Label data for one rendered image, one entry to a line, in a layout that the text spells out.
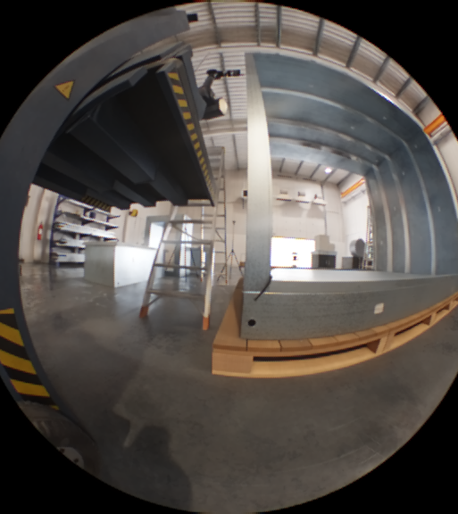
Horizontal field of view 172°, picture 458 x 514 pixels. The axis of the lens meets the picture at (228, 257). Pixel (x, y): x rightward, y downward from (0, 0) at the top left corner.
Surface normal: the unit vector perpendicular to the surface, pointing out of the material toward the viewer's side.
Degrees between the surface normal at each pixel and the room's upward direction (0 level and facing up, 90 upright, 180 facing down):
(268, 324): 90
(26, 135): 90
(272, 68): 180
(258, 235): 90
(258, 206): 90
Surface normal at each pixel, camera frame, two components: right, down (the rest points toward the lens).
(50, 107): 1.00, 0.05
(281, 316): -0.11, -0.03
